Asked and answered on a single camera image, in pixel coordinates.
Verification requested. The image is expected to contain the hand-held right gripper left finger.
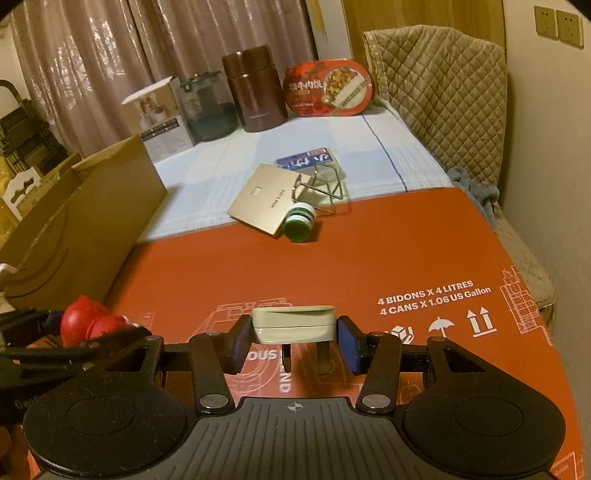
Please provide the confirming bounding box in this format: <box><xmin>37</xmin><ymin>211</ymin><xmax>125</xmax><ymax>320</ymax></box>
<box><xmin>83</xmin><ymin>316</ymin><xmax>253</xmax><ymax>415</ymax></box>

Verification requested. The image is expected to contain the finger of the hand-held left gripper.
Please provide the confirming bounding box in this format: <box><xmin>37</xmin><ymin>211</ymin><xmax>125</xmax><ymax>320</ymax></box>
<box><xmin>0</xmin><ymin>325</ymin><xmax>153</xmax><ymax>370</ymax></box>
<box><xmin>0</xmin><ymin>308</ymin><xmax>63</xmax><ymax>340</ymax></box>

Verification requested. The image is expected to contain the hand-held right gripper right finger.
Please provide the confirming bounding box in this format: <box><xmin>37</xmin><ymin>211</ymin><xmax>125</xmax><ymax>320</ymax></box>
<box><xmin>338</xmin><ymin>316</ymin><xmax>502</xmax><ymax>414</ymax></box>

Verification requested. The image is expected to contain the red gourd toy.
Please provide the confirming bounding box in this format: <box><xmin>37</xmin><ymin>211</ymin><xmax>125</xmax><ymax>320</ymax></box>
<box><xmin>60</xmin><ymin>296</ymin><xmax>139</xmax><ymax>349</ymax></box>

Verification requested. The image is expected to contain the white plug adapter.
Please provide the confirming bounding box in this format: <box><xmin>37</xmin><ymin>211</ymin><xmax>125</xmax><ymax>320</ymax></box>
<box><xmin>250</xmin><ymin>305</ymin><xmax>338</xmax><ymax>372</ymax></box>

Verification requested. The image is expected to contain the brown cardboard box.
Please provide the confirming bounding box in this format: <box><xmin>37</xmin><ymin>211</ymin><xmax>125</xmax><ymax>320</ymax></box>
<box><xmin>0</xmin><ymin>135</ymin><xmax>169</xmax><ymax>315</ymax></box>

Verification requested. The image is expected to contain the white bottle green cap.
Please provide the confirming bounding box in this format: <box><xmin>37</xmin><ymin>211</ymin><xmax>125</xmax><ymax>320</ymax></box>
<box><xmin>281</xmin><ymin>200</ymin><xmax>319</xmax><ymax>244</ymax></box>

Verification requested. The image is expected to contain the gold box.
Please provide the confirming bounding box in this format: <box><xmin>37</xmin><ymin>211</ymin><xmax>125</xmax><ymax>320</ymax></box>
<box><xmin>226</xmin><ymin>162</ymin><xmax>303</xmax><ymax>238</ymax></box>

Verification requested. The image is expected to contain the metal wire stand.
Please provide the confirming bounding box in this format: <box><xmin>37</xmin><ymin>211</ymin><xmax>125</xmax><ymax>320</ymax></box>
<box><xmin>292</xmin><ymin>164</ymin><xmax>348</xmax><ymax>217</ymax></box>

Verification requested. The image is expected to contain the blue white tissue packet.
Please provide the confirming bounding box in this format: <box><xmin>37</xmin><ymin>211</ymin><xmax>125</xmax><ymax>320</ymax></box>
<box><xmin>276</xmin><ymin>146</ymin><xmax>345</xmax><ymax>178</ymax></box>

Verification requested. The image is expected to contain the red printed cardboard mat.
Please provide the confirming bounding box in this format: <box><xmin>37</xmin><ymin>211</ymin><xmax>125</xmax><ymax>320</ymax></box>
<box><xmin>18</xmin><ymin>185</ymin><xmax>583</xmax><ymax>480</ymax></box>

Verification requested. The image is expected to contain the white carved wooden board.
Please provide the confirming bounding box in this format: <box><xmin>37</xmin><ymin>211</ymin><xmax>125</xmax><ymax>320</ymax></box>
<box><xmin>0</xmin><ymin>166</ymin><xmax>44</xmax><ymax>220</ymax></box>

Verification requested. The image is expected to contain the brown shipping carton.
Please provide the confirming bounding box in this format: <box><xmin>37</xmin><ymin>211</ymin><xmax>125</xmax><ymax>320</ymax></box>
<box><xmin>18</xmin><ymin>152</ymin><xmax>84</xmax><ymax>217</ymax></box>

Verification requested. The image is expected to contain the pale checked tablecloth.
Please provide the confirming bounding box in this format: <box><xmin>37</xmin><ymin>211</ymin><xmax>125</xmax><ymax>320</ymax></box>
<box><xmin>139</xmin><ymin>108</ymin><xmax>455</xmax><ymax>243</ymax></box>

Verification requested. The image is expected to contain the grey blanket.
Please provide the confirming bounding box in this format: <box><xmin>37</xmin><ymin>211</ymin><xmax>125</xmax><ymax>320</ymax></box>
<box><xmin>445</xmin><ymin>166</ymin><xmax>504</xmax><ymax>232</ymax></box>

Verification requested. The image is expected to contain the white product box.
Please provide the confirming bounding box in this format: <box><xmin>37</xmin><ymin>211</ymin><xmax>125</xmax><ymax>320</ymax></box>
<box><xmin>122</xmin><ymin>76</ymin><xmax>194</xmax><ymax>162</ymax></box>

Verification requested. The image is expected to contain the glass jar green lid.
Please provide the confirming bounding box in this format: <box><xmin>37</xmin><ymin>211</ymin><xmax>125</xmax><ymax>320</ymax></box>
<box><xmin>178</xmin><ymin>71</ymin><xmax>238</xmax><ymax>141</ymax></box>

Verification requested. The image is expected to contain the brown thermos flask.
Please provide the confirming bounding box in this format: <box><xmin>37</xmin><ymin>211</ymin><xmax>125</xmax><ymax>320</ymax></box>
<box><xmin>221</xmin><ymin>44</ymin><xmax>288</xmax><ymax>133</ymax></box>

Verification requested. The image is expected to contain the red instant meal box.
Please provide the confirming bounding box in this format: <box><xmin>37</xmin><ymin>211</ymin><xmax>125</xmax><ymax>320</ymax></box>
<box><xmin>283</xmin><ymin>58</ymin><xmax>376</xmax><ymax>117</ymax></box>

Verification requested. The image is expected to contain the chair with quilted cover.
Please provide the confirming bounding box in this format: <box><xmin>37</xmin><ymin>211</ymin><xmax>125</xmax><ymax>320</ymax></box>
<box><xmin>362</xmin><ymin>25</ymin><xmax>559</xmax><ymax>319</ymax></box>

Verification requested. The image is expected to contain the brown patterned curtain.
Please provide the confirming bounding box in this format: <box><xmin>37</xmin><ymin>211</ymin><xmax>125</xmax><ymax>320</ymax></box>
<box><xmin>9</xmin><ymin>0</ymin><xmax>319</xmax><ymax>153</ymax></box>

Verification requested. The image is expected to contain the wooden wardrobe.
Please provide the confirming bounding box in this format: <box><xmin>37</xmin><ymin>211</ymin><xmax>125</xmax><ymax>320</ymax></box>
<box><xmin>342</xmin><ymin>0</ymin><xmax>509</xmax><ymax>97</ymax></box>

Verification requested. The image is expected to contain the beige wall socket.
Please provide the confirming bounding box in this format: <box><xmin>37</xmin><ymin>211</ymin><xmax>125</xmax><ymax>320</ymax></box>
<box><xmin>534</xmin><ymin>6</ymin><xmax>558</xmax><ymax>38</ymax></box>
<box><xmin>555</xmin><ymin>10</ymin><xmax>583</xmax><ymax>48</ymax></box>

